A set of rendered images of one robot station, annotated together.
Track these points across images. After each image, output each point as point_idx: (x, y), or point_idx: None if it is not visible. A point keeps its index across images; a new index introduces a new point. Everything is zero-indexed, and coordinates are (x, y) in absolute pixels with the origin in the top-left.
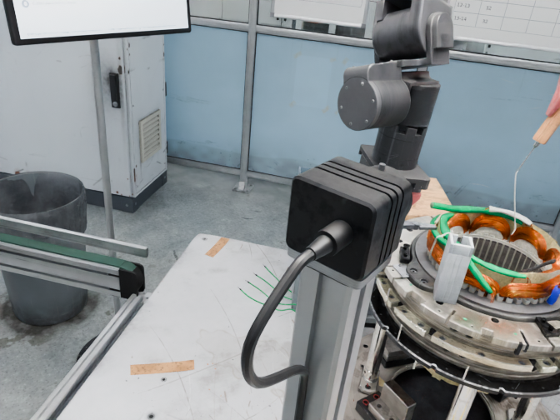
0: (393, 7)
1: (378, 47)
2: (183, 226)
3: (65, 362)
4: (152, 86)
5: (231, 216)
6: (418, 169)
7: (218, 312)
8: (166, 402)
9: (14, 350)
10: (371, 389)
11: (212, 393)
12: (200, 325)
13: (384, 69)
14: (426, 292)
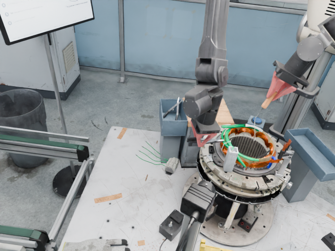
0: (203, 60)
1: (197, 77)
2: (94, 105)
3: (47, 185)
4: (67, 29)
5: (118, 97)
6: (216, 123)
7: (128, 168)
8: (113, 213)
9: (19, 182)
10: None
11: (132, 207)
12: (121, 176)
13: (201, 93)
14: (220, 167)
